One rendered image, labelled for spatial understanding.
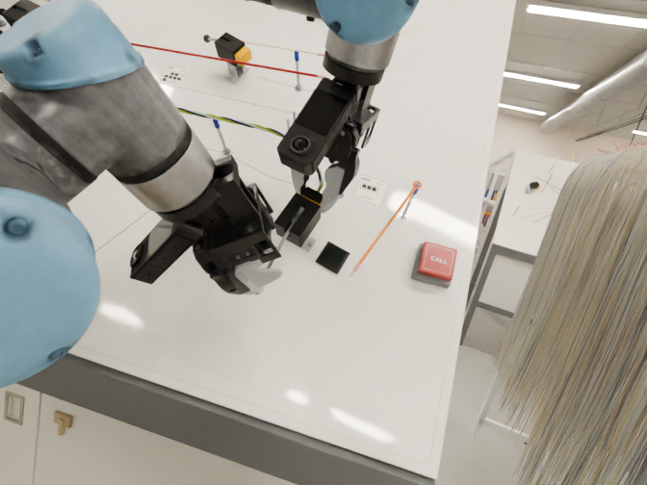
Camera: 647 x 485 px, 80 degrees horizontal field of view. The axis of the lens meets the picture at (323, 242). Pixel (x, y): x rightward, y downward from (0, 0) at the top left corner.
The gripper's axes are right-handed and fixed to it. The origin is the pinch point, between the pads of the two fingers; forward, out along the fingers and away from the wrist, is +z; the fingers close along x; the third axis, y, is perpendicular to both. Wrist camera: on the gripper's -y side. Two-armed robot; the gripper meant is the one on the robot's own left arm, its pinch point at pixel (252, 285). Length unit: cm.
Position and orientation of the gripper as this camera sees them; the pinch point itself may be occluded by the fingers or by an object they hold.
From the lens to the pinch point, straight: 53.3
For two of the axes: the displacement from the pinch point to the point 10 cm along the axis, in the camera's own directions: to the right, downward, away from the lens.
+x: -2.1, -7.8, 5.9
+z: 2.8, 5.3, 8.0
